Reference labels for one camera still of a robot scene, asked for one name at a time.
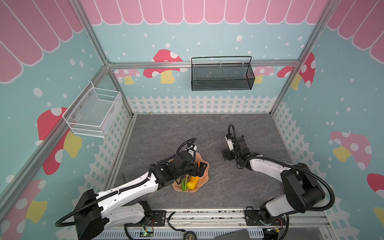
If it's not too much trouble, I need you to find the white wire mesh basket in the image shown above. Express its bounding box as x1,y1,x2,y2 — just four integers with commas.
63,82,123,138

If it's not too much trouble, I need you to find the pink scalloped fruit bowl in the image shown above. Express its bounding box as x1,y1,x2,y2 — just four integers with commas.
172,153,210,193

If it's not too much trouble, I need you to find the yellow orange squash fruit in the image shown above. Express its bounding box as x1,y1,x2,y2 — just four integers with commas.
186,177,200,190

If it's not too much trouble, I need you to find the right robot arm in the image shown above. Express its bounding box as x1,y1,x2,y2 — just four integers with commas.
222,133,336,225

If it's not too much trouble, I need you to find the black cable on rail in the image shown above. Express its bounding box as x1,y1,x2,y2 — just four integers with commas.
166,211,187,233

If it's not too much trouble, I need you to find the pink dragon fruit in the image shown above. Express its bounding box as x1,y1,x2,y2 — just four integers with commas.
181,175,189,192

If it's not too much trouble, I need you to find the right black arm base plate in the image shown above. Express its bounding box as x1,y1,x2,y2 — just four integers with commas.
244,209,286,227

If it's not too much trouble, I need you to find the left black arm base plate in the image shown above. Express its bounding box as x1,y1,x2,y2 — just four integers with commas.
125,211,167,227

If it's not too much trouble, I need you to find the aluminium mounting rail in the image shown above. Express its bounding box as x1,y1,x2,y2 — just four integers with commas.
95,209,337,240

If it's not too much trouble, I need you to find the black wire mesh basket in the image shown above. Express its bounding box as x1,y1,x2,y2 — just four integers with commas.
191,56,256,92

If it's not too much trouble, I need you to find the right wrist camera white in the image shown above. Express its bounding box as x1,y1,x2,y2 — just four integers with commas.
226,134,234,151

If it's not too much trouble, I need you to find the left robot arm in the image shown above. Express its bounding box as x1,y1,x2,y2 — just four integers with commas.
55,138,208,240

